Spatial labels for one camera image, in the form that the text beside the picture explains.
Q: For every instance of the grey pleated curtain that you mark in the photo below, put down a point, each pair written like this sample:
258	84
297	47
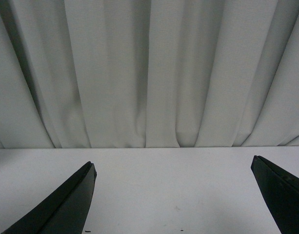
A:
149	73

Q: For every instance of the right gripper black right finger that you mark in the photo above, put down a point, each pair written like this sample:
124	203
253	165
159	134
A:
280	191

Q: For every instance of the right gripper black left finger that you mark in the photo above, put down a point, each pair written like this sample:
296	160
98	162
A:
65	210

